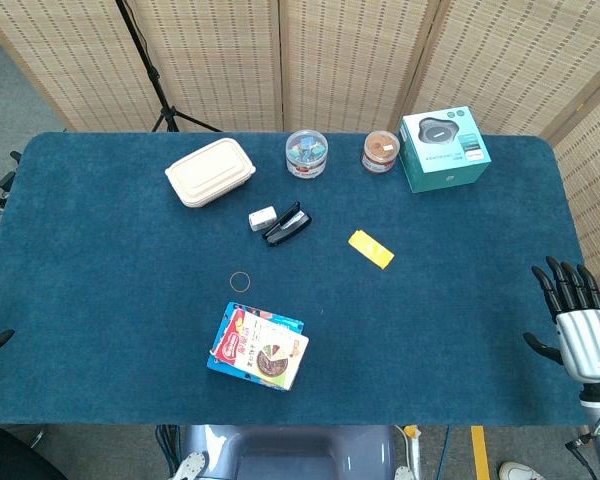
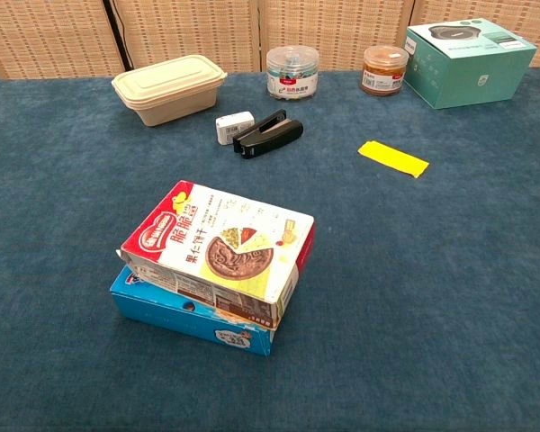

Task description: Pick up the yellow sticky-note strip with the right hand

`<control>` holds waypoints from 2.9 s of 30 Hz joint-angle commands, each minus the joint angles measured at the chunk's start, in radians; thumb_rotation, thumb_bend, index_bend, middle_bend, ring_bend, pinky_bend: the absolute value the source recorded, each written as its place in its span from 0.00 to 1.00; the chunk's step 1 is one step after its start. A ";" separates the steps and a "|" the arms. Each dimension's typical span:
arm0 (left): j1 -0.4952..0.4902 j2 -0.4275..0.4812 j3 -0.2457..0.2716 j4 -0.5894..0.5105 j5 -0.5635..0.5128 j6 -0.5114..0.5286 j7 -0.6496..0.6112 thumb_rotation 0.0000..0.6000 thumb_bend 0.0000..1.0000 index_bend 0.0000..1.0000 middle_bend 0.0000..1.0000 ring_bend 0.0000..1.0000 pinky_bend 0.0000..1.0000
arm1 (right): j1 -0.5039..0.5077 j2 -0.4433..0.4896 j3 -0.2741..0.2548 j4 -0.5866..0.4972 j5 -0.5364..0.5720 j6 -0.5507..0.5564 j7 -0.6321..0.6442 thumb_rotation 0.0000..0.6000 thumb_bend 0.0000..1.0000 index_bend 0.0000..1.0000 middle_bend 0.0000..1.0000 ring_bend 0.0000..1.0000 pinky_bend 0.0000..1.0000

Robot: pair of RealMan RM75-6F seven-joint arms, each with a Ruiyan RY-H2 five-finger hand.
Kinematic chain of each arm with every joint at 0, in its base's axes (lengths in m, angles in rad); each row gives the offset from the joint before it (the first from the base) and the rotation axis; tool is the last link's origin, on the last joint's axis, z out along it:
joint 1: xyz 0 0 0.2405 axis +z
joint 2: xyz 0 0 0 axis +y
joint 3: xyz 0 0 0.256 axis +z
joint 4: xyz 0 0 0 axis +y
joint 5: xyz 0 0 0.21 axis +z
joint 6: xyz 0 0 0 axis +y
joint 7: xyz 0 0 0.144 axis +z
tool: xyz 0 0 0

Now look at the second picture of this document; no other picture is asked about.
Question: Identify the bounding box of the white charger adapter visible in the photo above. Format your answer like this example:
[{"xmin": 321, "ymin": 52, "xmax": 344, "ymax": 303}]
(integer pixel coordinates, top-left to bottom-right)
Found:
[{"xmin": 214, "ymin": 111, "xmax": 256, "ymax": 146}]

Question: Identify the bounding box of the beige lidded lunch box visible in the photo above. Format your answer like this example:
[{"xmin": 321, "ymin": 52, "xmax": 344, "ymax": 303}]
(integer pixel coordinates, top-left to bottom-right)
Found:
[{"xmin": 111, "ymin": 54, "xmax": 229, "ymax": 128}]

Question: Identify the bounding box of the teal product carton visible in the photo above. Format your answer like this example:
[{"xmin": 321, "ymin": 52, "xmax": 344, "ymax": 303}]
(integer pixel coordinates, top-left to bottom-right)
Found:
[{"xmin": 403, "ymin": 17, "xmax": 539, "ymax": 111}]

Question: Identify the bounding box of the clear jar with orange contents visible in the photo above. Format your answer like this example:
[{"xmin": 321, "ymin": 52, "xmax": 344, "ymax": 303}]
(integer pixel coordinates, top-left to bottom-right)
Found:
[{"xmin": 359, "ymin": 44, "xmax": 410, "ymax": 97}]

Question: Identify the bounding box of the blue felt table cover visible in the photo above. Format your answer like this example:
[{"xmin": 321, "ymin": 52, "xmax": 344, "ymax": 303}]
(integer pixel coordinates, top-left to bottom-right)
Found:
[{"xmin": 0, "ymin": 67, "xmax": 540, "ymax": 432}]

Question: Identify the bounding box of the black stapler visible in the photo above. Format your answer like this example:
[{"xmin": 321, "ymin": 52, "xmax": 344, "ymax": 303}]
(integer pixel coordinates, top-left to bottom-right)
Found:
[{"xmin": 231, "ymin": 109, "xmax": 305, "ymax": 161}]

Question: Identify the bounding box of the red white biscuit box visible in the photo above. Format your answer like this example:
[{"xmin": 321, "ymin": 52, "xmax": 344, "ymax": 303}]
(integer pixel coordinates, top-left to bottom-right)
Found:
[{"xmin": 118, "ymin": 180, "xmax": 317, "ymax": 329}]

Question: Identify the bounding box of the blue snack box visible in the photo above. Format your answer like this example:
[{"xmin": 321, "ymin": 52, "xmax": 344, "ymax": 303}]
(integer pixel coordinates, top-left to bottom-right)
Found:
[{"xmin": 109, "ymin": 264, "xmax": 275, "ymax": 357}]

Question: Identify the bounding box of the bamboo folding screen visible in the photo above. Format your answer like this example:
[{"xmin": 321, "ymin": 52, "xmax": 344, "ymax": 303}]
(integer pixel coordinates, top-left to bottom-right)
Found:
[{"xmin": 0, "ymin": 0, "xmax": 540, "ymax": 80}]

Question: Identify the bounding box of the black tripod stand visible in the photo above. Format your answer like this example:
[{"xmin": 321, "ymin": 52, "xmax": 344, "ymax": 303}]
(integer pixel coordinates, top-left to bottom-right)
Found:
[{"xmin": 102, "ymin": 0, "xmax": 132, "ymax": 67}]

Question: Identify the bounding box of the clear jar of binder clips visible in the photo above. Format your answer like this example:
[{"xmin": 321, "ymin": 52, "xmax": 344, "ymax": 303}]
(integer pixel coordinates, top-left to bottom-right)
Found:
[{"xmin": 265, "ymin": 44, "xmax": 320, "ymax": 101}]

